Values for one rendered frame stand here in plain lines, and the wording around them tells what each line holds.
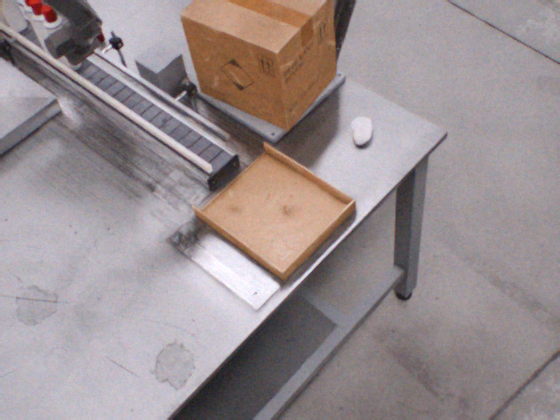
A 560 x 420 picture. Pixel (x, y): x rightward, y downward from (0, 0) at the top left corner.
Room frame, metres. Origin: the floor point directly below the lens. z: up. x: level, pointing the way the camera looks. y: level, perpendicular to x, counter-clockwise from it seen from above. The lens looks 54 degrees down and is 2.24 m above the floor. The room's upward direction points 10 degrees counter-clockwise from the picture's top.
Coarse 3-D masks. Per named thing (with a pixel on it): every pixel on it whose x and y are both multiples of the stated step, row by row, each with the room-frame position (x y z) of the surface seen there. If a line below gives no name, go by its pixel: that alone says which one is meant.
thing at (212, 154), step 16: (32, 32) 1.83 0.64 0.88; (48, 64) 1.68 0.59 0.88; (96, 80) 1.57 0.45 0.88; (112, 80) 1.56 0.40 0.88; (96, 96) 1.51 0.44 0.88; (112, 96) 1.49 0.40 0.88; (128, 96) 1.48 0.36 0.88; (144, 96) 1.47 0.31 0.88; (144, 112) 1.41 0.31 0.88; (160, 112) 1.40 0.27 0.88; (144, 128) 1.35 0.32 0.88; (160, 128) 1.34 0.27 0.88; (176, 128) 1.33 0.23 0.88; (192, 144) 1.27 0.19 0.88; (208, 144) 1.26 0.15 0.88; (208, 160) 1.20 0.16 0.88; (224, 160) 1.19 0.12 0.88; (208, 176) 1.17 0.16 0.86
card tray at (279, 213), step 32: (256, 160) 1.21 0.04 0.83; (288, 160) 1.17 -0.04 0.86; (224, 192) 1.13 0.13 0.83; (256, 192) 1.11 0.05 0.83; (288, 192) 1.09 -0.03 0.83; (320, 192) 1.08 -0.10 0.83; (224, 224) 1.03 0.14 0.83; (256, 224) 1.01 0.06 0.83; (288, 224) 1.00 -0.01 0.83; (320, 224) 0.98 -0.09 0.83; (256, 256) 0.91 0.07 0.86; (288, 256) 0.91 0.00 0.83
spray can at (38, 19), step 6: (30, 0) 1.69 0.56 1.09; (36, 0) 1.69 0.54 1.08; (30, 6) 1.68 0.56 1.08; (36, 6) 1.67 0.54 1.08; (36, 12) 1.67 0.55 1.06; (36, 18) 1.67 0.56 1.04; (42, 18) 1.66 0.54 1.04; (36, 24) 1.67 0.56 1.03; (42, 24) 1.66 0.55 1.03; (42, 30) 1.66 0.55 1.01; (42, 36) 1.67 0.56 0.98; (60, 60) 1.66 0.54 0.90
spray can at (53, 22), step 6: (42, 6) 1.65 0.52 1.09; (48, 6) 1.65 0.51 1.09; (42, 12) 1.63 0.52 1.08; (48, 12) 1.63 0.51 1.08; (54, 12) 1.64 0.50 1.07; (48, 18) 1.63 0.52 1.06; (54, 18) 1.63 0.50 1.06; (60, 18) 1.65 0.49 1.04; (48, 24) 1.63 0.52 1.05; (54, 24) 1.63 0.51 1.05; (60, 24) 1.63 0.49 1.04; (48, 30) 1.62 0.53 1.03; (54, 30) 1.62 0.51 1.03; (66, 60) 1.62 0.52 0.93; (72, 66) 1.62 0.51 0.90; (78, 66) 1.63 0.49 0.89
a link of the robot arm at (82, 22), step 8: (48, 0) 1.36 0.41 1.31; (56, 0) 1.37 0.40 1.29; (64, 0) 1.39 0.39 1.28; (72, 0) 1.41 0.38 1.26; (80, 0) 1.46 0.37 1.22; (56, 8) 1.39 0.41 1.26; (64, 8) 1.40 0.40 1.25; (72, 8) 1.42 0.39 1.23; (80, 8) 1.44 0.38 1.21; (88, 8) 1.47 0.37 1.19; (72, 16) 1.44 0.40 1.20; (80, 16) 1.45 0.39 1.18; (88, 16) 1.46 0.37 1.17; (96, 16) 1.48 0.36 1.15; (72, 24) 1.45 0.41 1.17; (80, 24) 1.45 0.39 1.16; (88, 24) 1.47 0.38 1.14
